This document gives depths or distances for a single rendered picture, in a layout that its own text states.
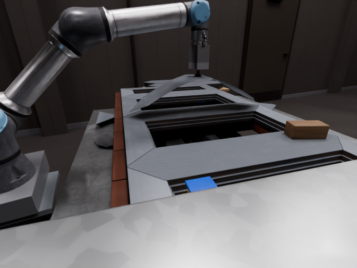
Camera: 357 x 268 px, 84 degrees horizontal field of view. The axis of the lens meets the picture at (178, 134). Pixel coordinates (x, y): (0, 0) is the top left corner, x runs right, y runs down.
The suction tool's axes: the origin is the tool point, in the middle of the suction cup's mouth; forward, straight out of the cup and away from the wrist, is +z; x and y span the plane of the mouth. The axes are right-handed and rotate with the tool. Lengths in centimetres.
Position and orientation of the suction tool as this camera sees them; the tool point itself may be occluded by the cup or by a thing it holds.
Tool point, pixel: (197, 78)
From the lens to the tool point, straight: 100.3
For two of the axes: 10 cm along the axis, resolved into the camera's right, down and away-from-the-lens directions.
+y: -4.1, -3.5, 8.4
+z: 0.0, 9.2, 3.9
